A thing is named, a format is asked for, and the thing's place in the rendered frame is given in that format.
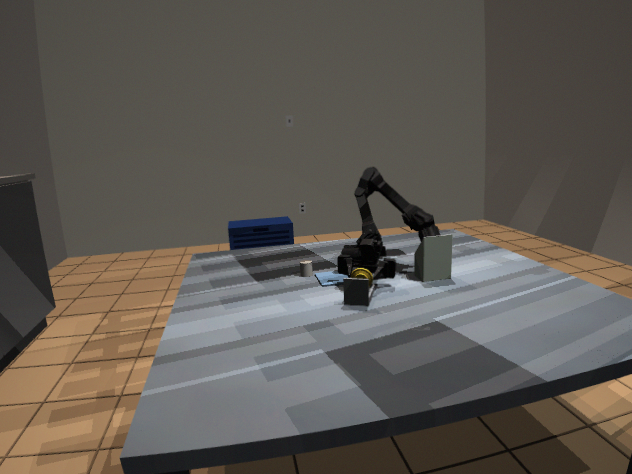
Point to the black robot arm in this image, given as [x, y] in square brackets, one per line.
[370, 242]

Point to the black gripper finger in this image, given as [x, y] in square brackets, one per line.
[382, 270]
[347, 266]

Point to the yellow round plate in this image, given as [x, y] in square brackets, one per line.
[362, 273]

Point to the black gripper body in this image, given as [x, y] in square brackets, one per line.
[369, 263]

